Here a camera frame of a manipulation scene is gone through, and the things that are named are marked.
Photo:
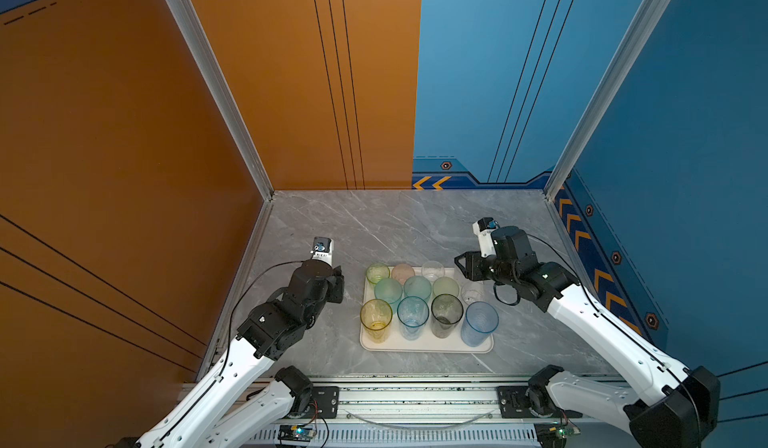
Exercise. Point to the aluminium corner post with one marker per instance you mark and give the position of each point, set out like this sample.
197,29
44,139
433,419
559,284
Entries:
194,35
632,44

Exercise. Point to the clear faceted glass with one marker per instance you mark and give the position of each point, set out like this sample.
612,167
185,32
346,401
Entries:
472,292

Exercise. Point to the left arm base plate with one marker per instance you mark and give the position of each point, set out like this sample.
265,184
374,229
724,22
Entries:
324,401

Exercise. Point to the left aluminium corner post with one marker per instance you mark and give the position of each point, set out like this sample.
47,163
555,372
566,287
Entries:
194,35

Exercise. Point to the green small glass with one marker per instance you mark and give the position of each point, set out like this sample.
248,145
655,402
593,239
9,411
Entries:
376,272

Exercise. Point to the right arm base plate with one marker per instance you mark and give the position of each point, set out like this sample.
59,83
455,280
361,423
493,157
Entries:
514,402

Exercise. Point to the dark grey tall cup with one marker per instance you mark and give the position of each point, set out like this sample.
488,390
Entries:
447,312

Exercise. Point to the yellow tall plastic cup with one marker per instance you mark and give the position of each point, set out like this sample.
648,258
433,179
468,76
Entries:
376,318

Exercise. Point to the aluminium frame rail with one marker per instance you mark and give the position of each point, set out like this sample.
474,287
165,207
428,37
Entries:
445,400

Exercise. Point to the clear small glass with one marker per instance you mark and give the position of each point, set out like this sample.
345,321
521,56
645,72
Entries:
432,270

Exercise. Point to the green circuit board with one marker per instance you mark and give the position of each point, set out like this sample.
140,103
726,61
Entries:
296,435
555,435

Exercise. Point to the right aluminium corner post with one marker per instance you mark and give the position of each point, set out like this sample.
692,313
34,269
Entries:
632,44

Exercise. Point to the light green tall cup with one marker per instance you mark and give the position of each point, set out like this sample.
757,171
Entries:
446,286

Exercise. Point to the right green circuit board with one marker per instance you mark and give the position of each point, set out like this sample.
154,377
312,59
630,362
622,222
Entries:
555,435

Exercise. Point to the pink small glass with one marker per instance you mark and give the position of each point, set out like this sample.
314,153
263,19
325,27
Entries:
402,272

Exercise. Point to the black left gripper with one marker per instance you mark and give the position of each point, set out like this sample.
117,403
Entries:
336,282

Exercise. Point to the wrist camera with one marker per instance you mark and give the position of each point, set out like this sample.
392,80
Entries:
483,230
322,250

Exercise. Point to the left green circuit board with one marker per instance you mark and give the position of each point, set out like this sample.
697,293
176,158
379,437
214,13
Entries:
296,435

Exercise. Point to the light blue plastic cup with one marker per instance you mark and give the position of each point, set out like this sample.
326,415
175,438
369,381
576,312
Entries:
480,322

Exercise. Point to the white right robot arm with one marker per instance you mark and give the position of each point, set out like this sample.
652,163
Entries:
666,405

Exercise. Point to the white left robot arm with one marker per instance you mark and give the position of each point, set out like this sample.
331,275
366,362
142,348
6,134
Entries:
270,329

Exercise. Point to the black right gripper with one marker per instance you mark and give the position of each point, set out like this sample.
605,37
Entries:
472,261

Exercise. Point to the white rectangular tray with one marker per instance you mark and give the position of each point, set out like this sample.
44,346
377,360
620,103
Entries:
427,342

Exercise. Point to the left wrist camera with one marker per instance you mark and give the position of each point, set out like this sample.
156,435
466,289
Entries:
322,250

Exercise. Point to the blue-grey tall plastic cup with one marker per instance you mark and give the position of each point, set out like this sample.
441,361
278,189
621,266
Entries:
413,314

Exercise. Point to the teal tall cup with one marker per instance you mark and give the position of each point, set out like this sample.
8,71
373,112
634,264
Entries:
389,290
419,287

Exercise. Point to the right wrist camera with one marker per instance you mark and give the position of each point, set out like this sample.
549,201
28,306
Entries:
483,230

